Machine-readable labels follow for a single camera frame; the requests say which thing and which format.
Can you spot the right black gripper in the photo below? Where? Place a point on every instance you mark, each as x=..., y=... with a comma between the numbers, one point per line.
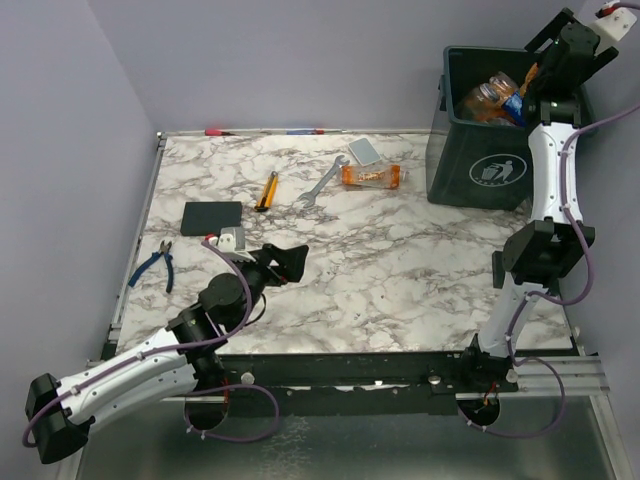
x=563, y=19

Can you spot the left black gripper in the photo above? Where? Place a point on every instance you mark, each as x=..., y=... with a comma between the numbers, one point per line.
x=290, y=263

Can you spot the orange juice bottle patterned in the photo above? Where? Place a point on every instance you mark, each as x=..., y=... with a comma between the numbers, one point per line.
x=530, y=76

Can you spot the Pepsi bottle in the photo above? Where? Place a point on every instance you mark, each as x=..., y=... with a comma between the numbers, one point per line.
x=513, y=106

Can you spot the large orange drink bottle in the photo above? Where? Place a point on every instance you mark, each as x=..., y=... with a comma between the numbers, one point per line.
x=483, y=104

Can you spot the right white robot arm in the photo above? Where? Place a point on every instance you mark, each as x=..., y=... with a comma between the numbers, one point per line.
x=555, y=238

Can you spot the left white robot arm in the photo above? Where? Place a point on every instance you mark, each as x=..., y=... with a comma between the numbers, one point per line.
x=178, y=359

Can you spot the dark green plastic bin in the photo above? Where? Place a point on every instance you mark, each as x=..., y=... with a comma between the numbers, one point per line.
x=481, y=165

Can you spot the silver wrench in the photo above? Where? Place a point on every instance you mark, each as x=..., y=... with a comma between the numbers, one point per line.
x=309, y=198

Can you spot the yellow utility knife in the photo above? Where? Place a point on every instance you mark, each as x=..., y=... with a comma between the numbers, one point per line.
x=265, y=201

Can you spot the black foam pad left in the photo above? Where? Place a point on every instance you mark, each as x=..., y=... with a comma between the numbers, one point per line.
x=203, y=218

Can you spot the black foam pad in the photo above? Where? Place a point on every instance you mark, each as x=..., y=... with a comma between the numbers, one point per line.
x=203, y=218
x=498, y=272

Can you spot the crushed orange label bottle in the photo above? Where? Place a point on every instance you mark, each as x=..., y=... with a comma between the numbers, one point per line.
x=374, y=176

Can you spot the white power bank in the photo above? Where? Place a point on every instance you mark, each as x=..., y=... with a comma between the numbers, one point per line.
x=364, y=152

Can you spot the red marker pen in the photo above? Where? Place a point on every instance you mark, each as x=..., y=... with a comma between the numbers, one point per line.
x=217, y=133

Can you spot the black foam pad right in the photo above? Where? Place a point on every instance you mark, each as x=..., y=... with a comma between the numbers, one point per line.
x=498, y=272

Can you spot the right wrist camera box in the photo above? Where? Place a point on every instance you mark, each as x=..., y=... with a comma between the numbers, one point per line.
x=613, y=22

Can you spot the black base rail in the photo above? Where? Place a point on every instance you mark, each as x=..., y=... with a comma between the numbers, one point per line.
x=362, y=384

